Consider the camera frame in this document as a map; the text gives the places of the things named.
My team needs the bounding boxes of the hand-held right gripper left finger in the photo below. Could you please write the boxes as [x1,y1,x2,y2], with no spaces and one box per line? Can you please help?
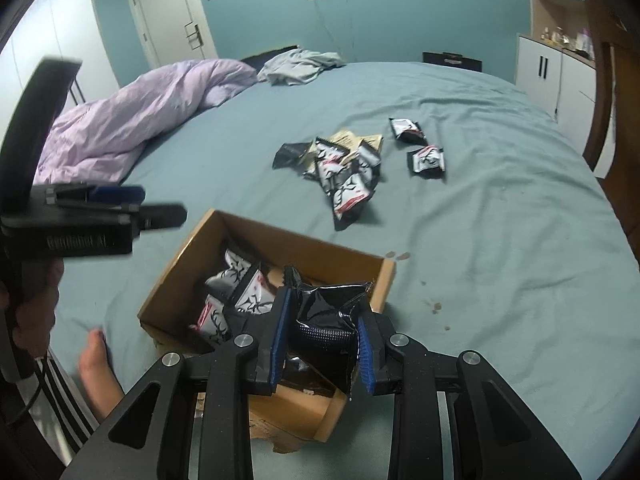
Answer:
[60,287,293,480]

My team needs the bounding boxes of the wooden chair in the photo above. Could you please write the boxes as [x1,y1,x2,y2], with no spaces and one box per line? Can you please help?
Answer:
[582,0,640,241]

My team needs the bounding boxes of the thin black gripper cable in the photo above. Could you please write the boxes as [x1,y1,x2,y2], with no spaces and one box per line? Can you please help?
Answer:
[0,352,53,428]

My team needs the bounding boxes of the person's bare foot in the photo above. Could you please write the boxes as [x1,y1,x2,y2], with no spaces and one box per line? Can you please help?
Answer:
[77,329,126,423]

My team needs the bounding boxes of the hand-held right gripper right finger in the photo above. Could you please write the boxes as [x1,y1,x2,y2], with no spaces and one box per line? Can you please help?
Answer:
[356,310,596,480]

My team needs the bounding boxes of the black white striped pants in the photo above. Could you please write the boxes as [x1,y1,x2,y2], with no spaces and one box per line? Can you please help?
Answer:
[27,352,103,458]

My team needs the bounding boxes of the black white snack packet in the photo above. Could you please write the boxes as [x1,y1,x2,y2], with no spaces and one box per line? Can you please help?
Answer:
[389,117,427,143]
[406,145,447,181]

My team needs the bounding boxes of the grey crumpled garment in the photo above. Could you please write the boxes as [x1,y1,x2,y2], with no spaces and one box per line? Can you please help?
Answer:
[257,49,346,87]

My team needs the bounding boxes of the brown cardboard box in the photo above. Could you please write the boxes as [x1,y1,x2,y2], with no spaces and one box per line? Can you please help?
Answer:
[137,209,397,453]

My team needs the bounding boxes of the heap of antler-print snack packets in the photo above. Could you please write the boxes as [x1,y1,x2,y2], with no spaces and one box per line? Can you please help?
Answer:
[189,247,287,356]

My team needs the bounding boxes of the person's left hand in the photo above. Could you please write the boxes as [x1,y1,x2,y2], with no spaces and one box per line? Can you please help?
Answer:
[12,261,65,359]

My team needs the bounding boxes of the white wardrobe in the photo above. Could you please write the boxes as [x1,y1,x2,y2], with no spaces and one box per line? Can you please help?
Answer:
[0,0,123,108]

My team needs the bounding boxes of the purple duvet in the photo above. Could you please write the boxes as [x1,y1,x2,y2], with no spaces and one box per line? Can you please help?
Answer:
[35,59,258,186]

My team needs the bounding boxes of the white door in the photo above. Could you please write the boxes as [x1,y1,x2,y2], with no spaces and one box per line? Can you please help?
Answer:
[125,0,220,68]

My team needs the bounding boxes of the row of small bottles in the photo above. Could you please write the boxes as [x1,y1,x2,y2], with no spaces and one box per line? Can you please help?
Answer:
[539,24,596,56]

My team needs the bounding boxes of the pile of black snack packets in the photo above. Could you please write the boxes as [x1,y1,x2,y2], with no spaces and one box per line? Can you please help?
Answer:
[272,132,383,232]

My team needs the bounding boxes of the glossy black snack packet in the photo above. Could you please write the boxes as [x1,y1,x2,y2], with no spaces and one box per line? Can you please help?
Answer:
[284,266,375,397]

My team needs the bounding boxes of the black paper bag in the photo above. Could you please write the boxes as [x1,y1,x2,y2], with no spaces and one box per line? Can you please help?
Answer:
[422,51,483,73]

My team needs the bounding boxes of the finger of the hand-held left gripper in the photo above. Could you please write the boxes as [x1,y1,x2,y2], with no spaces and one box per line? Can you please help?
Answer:
[46,185,146,207]
[132,203,188,231]

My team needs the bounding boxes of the white cabinet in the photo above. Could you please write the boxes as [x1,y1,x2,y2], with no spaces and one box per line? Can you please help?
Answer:
[515,34,597,128]

